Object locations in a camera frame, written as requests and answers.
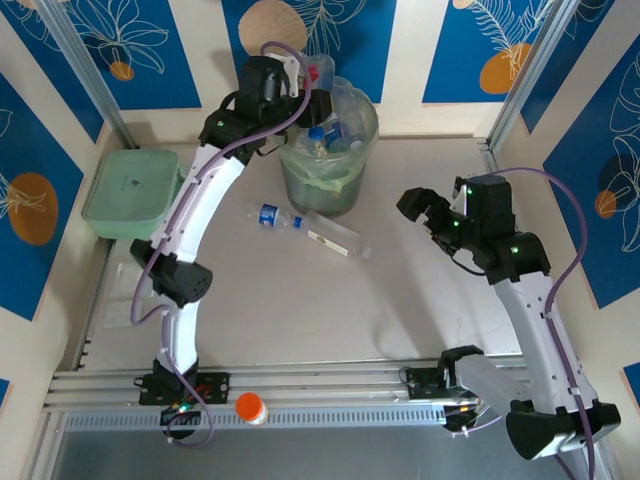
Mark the mint green lunch box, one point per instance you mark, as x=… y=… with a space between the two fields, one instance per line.
x=130 y=190

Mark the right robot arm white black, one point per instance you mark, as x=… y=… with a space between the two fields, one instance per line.
x=540 y=325

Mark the long clear cylindrical bottle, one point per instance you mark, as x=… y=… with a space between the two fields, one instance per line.
x=335 y=236

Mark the black wiring connector box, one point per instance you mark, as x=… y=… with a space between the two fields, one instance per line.
x=462 y=419
x=180 y=412

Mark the pale green bin liner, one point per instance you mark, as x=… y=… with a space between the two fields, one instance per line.
x=320 y=172

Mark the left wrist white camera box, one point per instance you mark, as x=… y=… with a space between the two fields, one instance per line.
x=292 y=75

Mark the grey mesh waste bin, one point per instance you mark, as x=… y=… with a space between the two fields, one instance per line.
x=300 y=195

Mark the aluminium frame post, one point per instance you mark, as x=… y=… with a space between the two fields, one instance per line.
x=533 y=70
x=87 y=70

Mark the clear bottle red cap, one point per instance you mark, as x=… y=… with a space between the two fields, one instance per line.
x=325 y=70

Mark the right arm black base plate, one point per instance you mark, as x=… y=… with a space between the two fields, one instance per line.
x=420 y=385

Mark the clear bottle blue logo label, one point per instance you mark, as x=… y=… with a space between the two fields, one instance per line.
x=268 y=214

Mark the clear bottle pale blue label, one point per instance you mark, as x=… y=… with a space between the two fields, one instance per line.
x=350 y=145

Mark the small jar orange lid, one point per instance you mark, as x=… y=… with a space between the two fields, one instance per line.
x=250 y=406

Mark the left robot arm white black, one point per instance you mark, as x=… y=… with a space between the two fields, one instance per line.
x=182 y=325

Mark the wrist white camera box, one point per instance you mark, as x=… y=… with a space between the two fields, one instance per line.
x=460 y=197
x=292 y=75

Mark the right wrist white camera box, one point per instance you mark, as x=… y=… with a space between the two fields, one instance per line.
x=460 y=197

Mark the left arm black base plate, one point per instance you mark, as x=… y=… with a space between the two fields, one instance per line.
x=215 y=387

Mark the aluminium mounting rail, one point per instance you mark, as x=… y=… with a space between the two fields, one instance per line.
x=325 y=380

